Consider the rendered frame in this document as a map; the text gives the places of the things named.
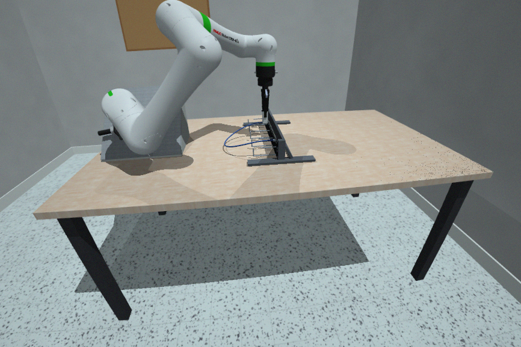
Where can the black patch panel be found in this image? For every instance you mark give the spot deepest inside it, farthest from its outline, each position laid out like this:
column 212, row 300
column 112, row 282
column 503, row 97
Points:
column 278, row 143

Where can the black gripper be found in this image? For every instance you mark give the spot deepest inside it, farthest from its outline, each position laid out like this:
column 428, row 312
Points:
column 265, row 83

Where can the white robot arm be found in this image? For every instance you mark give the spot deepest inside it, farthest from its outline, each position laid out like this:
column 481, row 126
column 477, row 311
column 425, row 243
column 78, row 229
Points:
column 199, row 42

